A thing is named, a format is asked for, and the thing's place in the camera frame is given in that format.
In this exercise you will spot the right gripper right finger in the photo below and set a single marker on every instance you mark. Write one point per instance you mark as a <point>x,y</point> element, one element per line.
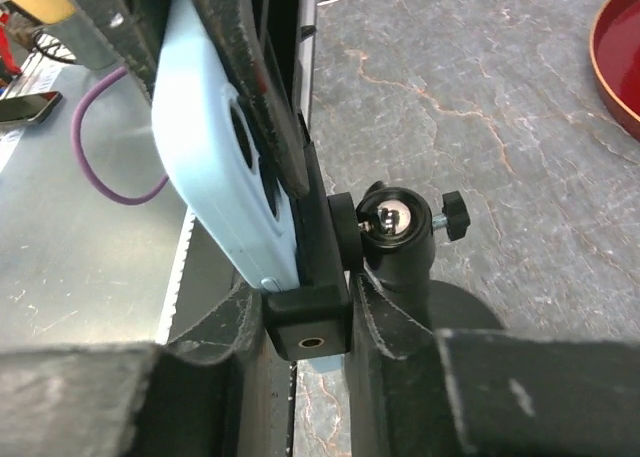
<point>435,374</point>

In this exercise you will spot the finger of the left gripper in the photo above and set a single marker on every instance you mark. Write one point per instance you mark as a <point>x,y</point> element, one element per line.
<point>133,31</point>
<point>257,41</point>

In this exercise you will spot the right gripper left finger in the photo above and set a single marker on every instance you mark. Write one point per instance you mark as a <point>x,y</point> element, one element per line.
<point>201,395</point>

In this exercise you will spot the blue case phone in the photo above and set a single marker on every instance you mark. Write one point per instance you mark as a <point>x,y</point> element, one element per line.
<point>284,247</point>

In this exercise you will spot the black round phone stand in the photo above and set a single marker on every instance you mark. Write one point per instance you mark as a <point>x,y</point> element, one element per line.
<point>385,241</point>

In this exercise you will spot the phone on metal table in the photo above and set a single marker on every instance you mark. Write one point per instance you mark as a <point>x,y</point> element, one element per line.
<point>28,109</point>

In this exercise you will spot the red round tray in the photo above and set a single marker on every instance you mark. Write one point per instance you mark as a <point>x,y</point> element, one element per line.
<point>614,58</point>

